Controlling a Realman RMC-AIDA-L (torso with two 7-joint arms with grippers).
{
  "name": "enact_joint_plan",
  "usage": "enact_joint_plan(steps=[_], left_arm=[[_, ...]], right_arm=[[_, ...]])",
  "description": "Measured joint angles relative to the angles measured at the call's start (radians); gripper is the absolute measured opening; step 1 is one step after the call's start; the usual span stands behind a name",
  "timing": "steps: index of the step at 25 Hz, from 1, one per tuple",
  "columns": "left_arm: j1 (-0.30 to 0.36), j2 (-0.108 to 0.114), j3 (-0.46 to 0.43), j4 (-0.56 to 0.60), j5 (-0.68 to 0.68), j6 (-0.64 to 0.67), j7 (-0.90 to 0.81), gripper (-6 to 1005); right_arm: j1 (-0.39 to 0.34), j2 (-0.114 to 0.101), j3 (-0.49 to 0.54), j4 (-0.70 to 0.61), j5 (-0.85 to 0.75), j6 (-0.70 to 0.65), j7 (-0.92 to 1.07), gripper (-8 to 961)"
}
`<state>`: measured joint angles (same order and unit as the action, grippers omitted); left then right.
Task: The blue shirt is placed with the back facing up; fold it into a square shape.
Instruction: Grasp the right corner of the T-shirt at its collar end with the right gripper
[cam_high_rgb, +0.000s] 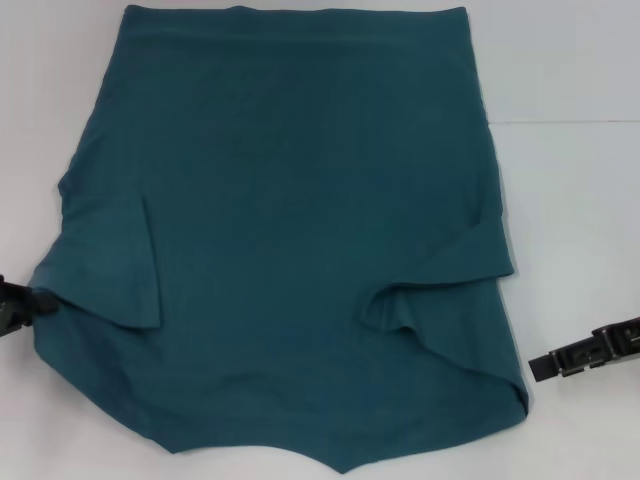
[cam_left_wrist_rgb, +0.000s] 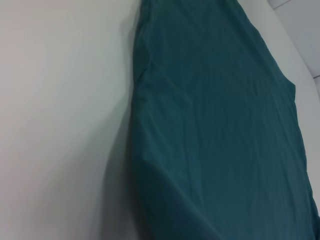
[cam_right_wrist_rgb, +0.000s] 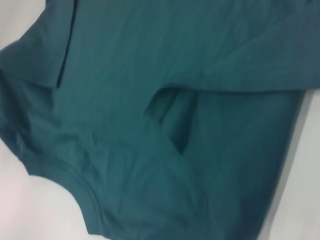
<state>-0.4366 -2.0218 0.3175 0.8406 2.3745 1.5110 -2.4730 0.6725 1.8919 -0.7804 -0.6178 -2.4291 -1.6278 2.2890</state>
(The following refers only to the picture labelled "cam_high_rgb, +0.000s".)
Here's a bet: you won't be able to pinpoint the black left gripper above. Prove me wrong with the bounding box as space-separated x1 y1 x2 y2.
0 274 59 342

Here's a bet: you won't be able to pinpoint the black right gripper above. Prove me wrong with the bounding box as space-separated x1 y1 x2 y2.
529 315 640 384

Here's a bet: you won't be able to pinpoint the teal blue t-shirt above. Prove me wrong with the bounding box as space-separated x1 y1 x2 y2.
27 3 531 476

